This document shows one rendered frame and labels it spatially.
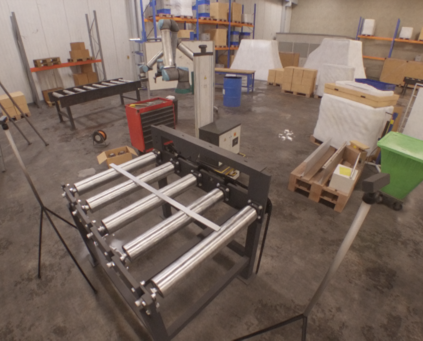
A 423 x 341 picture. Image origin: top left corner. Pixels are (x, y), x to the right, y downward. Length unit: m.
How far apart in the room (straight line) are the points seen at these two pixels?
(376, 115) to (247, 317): 3.63
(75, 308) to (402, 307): 2.90
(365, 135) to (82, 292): 4.57
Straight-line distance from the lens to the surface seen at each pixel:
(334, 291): 2.41
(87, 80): 10.62
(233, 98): 7.13
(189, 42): 6.35
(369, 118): 4.35
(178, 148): 1.97
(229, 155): 1.59
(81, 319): 2.30
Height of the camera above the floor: 1.90
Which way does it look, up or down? 32 degrees down
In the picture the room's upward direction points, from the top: straight up
